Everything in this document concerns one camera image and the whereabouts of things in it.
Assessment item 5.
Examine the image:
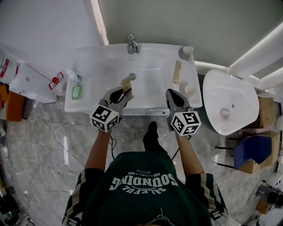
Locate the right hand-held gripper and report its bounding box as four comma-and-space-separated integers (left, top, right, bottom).
166, 88, 202, 136

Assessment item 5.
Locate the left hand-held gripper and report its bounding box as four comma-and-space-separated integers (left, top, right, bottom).
89, 86, 134, 133

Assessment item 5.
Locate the grey cup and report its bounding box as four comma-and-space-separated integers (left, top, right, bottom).
178, 46, 193, 61

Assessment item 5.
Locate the person's left forearm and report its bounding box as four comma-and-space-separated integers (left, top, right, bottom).
85, 130, 115, 175

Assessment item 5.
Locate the person's right forearm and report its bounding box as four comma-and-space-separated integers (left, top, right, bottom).
174, 132, 205, 177

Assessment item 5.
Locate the white rectangular washbasin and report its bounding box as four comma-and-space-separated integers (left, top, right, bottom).
64, 43, 203, 117

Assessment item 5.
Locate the green soap in dish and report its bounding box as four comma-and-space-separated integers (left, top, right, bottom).
71, 83, 84, 100

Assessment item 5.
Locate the person's black trouser leg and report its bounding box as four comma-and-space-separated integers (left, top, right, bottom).
142, 121, 168, 155

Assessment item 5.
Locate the chrome faucet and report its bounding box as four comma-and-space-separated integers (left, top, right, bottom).
127, 33, 142, 55

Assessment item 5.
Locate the red and white clip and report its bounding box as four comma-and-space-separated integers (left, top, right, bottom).
48, 72, 65, 91

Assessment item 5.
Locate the white flat box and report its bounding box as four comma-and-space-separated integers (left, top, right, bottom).
8, 63, 58, 103

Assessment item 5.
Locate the blue chair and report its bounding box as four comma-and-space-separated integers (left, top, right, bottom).
215, 135, 272, 170

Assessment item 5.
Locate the small cardboard box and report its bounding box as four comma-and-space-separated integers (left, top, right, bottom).
257, 96, 276, 128

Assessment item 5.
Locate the orange bag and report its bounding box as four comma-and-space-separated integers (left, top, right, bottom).
5, 90, 25, 122

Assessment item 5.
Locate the person's green printed shirt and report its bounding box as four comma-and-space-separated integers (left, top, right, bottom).
61, 152, 228, 226

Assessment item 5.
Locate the large cardboard box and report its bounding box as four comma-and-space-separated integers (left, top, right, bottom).
238, 131, 279, 174

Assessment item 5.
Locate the white jug red label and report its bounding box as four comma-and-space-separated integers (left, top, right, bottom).
0, 57, 19, 83

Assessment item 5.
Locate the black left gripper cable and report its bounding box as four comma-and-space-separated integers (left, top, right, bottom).
109, 134, 118, 161

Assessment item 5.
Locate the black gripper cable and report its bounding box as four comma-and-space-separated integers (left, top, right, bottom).
109, 134, 118, 161
171, 145, 181, 164

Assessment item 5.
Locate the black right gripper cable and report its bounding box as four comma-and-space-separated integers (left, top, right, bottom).
171, 145, 181, 164

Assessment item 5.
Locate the silver neck chain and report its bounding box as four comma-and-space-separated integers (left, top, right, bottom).
132, 207, 177, 226

